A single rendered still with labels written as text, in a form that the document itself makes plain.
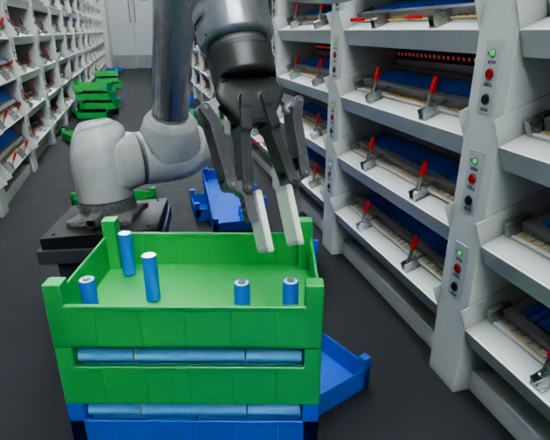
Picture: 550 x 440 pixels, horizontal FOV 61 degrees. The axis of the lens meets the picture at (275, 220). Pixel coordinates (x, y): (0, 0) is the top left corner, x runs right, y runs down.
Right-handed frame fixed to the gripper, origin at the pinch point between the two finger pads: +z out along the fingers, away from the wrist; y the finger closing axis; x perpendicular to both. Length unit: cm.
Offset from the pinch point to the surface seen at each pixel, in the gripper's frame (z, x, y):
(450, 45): -27, -16, -55
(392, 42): -36, -36, -60
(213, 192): -17, -137, -45
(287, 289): 7.9, 0.9, 0.7
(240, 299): 7.9, -1.6, 5.5
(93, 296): 4.2, -10.1, 19.7
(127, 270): 2.6, -21.2, 13.6
